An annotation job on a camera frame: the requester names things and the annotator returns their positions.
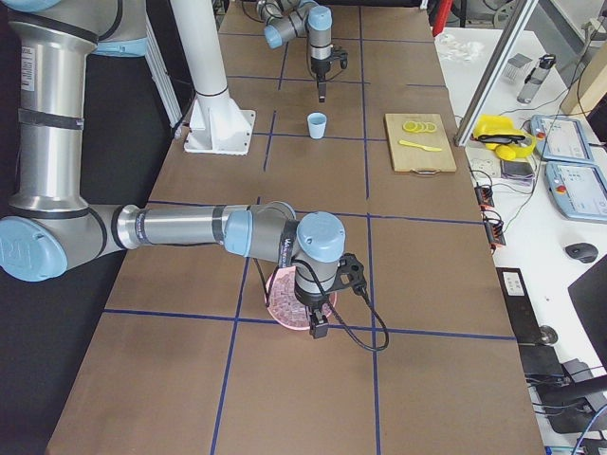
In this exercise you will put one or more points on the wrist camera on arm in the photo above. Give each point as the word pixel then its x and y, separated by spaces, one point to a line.
pixel 350 275
pixel 340 55

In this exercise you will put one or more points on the aluminium frame post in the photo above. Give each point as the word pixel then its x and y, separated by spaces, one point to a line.
pixel 514 27

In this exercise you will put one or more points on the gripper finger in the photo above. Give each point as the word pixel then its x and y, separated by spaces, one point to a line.
pixel 318 323
pixel 321 87

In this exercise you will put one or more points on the light blue cup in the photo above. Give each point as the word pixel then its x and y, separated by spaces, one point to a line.
pixel 316 125

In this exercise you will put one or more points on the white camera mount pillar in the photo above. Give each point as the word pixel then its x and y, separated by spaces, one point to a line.
pixel 217 124

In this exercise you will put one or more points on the teach pendant near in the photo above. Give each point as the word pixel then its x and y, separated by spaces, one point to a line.
pixel 579 190

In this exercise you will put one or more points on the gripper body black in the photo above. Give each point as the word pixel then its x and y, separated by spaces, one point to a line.
pixel 308 300
pixel 320 69

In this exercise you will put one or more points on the pink bowl of ice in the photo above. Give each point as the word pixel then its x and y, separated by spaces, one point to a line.
pixel 282 303

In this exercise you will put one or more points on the computer mouse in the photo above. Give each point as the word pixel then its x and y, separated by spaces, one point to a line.
pixel 583 252

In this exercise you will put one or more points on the teach pendant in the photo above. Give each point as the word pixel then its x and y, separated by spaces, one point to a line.
pixel 579 190
pixel 560 138

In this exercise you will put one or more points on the yellow plastic knife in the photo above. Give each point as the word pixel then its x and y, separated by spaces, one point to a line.
pixel 425 148

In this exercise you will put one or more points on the teach pendant far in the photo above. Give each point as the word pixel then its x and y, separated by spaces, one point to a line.
pixel 560 138

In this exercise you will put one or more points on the white power strip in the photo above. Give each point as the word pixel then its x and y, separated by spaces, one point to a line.
pixel 485 168

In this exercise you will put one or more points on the bamboo cutting board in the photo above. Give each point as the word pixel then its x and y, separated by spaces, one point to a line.
pixel 412 160

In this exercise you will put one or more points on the water bottle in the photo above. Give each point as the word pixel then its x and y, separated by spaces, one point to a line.
pixel 535 78

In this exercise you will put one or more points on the clear plastic bag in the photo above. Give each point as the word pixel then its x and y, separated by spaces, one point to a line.
pixel 450 49

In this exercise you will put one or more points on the yellow bag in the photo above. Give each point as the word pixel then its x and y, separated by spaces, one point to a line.
pixel 499 134

